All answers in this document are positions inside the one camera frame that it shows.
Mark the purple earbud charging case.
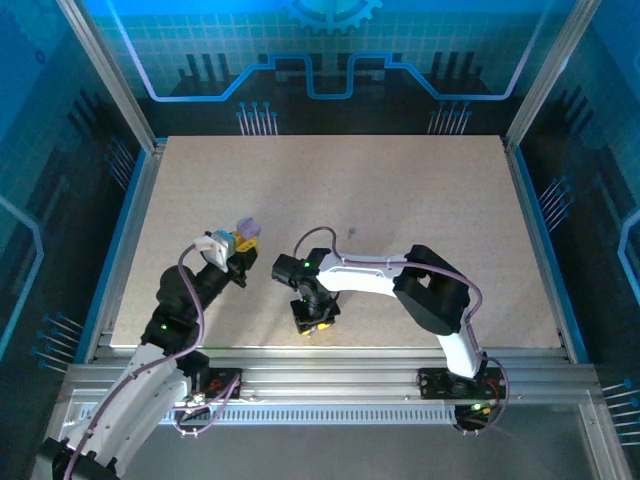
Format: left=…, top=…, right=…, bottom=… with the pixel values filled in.
left=234, top=215, right=264, bottom=242

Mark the blue table edge strip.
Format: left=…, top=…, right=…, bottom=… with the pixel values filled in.
left=513, top=142, right=592, bottom=365
left=72, top=137, right=156, bottom=364

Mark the wide aluminium mounting rail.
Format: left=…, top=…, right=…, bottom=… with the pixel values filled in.
left=64, top=347, right=601, bottom=404

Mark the aluminium table side rail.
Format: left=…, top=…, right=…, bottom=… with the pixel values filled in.
left=82, top=141, right=169, bottom=364
left=502, top=139, right=581, bottom=364

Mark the grey slotted cable duct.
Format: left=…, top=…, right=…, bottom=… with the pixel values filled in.
left=157, top=405, right=459, bottom=427

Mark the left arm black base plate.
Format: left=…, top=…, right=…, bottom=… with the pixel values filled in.
left=188, top=366, right=245, bottom=401

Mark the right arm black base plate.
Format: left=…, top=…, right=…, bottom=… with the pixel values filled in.
left=417, top=367, right=511, bottom=401

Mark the aluminium frame post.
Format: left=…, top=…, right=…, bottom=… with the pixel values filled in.
left=502, top=0, right=606, bottom=154
left=54, top=0, right=169, bottom=154

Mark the aluminium lower frame bar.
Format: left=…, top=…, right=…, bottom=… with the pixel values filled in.
left=578, top=399, right=634, bottom=480

